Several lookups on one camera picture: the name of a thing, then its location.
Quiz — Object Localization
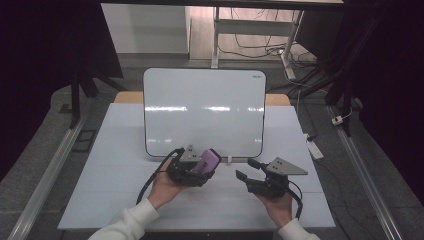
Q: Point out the wooden table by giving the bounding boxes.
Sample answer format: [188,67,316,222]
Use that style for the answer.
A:
[114,91,292,107]

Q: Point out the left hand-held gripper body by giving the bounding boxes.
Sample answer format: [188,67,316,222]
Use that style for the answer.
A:
[165,144,217,188]

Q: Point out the dark curtain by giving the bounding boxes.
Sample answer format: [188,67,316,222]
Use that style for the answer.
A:
[0,0,125,183]
[294,0,424,204]

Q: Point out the white power strip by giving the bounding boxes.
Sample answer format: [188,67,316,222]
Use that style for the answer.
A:
[303,133,325,161]

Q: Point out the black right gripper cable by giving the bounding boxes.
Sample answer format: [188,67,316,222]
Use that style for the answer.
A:
[287,179,305,221]

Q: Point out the person's right hand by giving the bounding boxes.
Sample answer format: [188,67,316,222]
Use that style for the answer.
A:
[254,190,295,230]

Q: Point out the person's left hand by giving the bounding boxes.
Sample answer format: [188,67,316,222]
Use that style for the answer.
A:
[147,159,188,211]

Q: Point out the white whiteboard with black rim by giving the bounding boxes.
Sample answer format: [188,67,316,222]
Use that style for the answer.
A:
[142,67,267,159]

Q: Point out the black floor plate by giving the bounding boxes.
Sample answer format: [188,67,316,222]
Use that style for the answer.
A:
[71,129,98,154]

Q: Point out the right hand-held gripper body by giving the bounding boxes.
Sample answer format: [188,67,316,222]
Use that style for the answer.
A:
[246,157,309,199]

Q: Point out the purple and black whiteboard eraser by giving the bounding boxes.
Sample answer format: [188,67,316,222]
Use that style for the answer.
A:
[191,148,222,175]

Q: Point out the white cabinet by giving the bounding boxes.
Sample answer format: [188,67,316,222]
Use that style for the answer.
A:
[101,3,192,55]

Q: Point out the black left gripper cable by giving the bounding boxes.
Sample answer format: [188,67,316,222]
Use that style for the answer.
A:
[135,147,185,206]

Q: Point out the aluminium rail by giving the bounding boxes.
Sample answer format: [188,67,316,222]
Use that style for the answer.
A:
[7,111,88,240]
[327,105,404,240]

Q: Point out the black floor cables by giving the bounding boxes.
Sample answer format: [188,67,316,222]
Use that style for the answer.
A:
[218,8,318,69]

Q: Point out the black metal stand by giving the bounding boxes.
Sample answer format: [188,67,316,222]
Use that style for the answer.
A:
[68,64,129,130]

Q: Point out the white desk frame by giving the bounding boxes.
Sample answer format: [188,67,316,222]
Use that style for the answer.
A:
[211,6,306,81]

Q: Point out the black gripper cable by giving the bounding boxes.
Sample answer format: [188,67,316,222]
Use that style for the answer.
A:
[135,147,185,206]
[287,179,305,221]

